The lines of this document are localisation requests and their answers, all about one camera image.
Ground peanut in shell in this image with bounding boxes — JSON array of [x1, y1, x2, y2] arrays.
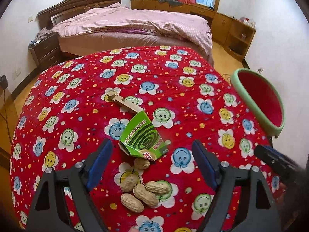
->
[[134, 158, 151, 170], [121, 174, 139, 193], [121, 193, 144, 213], [144, 181, 170, 195], [133, 184, 159, 208]]

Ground dark wooden nightstand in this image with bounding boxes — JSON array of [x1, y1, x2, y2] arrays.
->
[[28, 33, 63, 71]]

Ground dark clothes on cabinet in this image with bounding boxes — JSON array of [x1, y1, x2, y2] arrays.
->
[[158, 0, 183, 7]]

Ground pink bed quilt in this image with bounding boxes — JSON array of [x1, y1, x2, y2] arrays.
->
[[52, 3, 213, 55]]

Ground green mosquito coil box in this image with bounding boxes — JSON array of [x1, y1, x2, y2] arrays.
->
[[118, 111, 169, 161]]

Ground beige cardboard strip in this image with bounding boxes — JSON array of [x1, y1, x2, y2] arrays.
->
[[107, 91, 143, 114]]

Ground green red trash basket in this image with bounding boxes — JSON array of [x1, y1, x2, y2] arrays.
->
[[230, 68, 285, 138]]

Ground clothes on nightstand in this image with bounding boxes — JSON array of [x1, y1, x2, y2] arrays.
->
[[28, 27, 53, 48]]

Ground red smiley flower quilt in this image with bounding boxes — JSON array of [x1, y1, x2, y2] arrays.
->
[[10, 46, 282, 231]]

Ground dark wooden headboard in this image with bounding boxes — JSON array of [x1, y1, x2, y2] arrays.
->
[[37, 0, 121, 29]]

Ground long wooden cabinet desk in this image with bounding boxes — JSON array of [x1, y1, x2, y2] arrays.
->
[[130, 0, 257, 62]]

